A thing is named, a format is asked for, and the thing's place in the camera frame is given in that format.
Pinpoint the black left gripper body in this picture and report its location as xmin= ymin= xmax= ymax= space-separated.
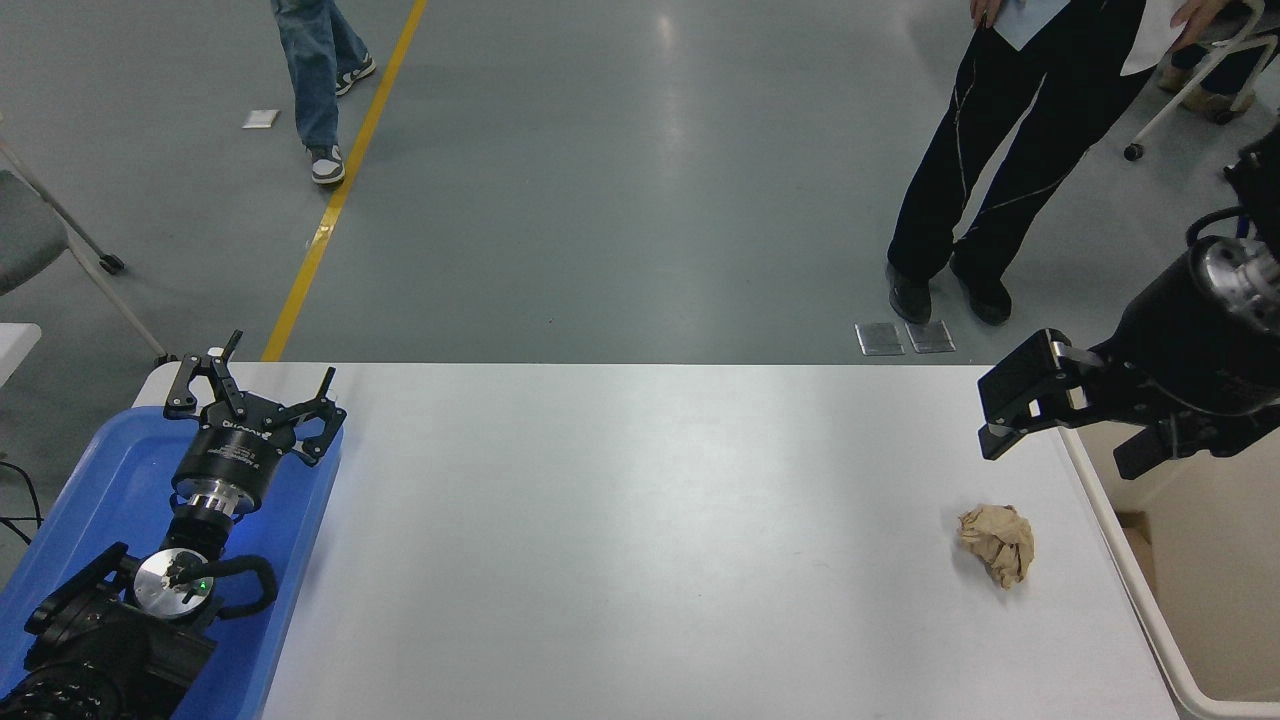
xmin=172 ymin=396 xmax=299 ymax=501

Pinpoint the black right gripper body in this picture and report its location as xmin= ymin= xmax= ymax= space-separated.
xmin=1088 ymin=245 xmax=1280 ymax=458

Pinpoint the tan paper ball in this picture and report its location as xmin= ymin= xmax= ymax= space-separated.
xmin=958 ymin=504 xmax=1037 ymax=590

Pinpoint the person's left hand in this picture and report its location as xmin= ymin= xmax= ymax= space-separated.
xmin=1170 ymin=0 xmax=1228 ymax=53

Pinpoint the blue plastic tray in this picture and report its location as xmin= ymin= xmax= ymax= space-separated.
xmin=0 ymin=405 xmax=346 ymax=720

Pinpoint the large pale plastic bin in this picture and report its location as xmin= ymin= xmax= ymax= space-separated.
xmin=1057 ymin=405 xmax=1280 ymax=720

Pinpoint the white-framed wheeled chair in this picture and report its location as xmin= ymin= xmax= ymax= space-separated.
xmin=1123 ymin=0 xmax=1280 ymax=163

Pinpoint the small white table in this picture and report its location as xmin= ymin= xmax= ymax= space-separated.
xmin=0 ymin=323 xmax=43 ymax=387

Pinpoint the grey chair with metal legs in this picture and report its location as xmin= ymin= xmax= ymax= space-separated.
xmin=0 ymin=110 xmax=171 ymax=366

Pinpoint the person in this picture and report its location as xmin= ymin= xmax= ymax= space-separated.
xmin=885 ymin=0 xmax=1241 ymax=328
xmin=1158 ymin=40 xmax=1271 ymax=123
xmin=270 ymin=0 xmax=378 ymax=186

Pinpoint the thin black cable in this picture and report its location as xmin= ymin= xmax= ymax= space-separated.
xmin=0 ymin=460 xmax=46 ymax=546

